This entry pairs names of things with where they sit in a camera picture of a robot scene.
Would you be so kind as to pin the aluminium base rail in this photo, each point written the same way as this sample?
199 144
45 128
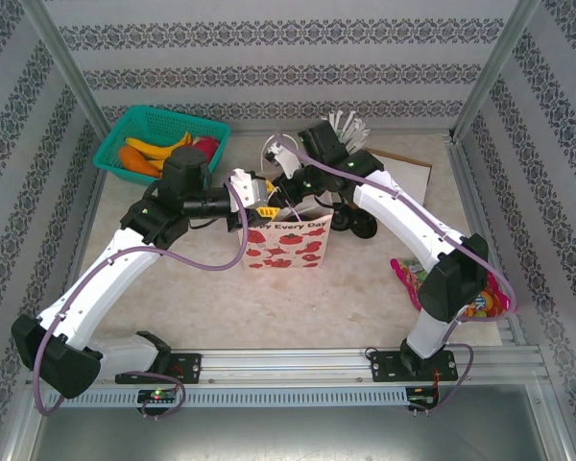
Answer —
288 365

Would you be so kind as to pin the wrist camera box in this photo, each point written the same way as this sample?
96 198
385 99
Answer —
249 187
290 161

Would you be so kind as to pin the right aluminium frame post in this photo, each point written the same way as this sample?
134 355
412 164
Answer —
499 62

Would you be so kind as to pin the aluminium frame post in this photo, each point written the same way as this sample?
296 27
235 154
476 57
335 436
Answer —
499 62
62 67

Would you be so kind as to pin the red white paper bag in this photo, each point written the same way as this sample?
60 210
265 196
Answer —
283 249

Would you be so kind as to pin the grey metal panel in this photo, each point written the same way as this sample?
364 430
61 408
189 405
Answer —
288 437

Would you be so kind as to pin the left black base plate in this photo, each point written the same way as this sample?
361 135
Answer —
187 367

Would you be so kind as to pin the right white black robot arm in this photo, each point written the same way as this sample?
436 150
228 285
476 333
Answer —
403 216

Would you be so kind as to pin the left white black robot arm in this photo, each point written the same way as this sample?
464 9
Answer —
96 283

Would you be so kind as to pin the orange mango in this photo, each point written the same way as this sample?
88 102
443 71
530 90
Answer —
134 161

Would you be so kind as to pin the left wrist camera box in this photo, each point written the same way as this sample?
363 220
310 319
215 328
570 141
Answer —
249 187

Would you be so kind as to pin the teal plastic basket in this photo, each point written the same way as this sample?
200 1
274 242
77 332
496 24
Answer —
144 120

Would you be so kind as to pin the left small circuit board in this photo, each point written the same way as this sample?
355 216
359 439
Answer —
158 396

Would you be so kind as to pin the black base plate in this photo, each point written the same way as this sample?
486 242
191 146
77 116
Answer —
187 367
384 367

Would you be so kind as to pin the back aluminium frame rail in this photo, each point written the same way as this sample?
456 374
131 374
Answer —
413 132

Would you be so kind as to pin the left aluminium frame post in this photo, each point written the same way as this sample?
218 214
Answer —
62 67

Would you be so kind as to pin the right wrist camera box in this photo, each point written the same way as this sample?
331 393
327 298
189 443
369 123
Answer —
290 161

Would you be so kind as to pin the small circuit board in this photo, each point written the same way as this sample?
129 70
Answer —
158 396
422 401

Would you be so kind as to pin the colourful candy bag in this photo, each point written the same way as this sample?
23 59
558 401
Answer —
410 278

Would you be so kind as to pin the right small circuit board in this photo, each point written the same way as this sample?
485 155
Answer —
422 401

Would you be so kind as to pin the black plastic cup lid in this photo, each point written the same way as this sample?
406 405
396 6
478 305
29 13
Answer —
342 221
365 228

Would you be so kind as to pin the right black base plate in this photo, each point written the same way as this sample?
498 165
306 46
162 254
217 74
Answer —
384 367

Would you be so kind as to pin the yellow banana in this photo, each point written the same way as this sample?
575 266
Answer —
157 164
149 149

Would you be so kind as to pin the white paper napkins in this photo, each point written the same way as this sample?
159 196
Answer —
413 175

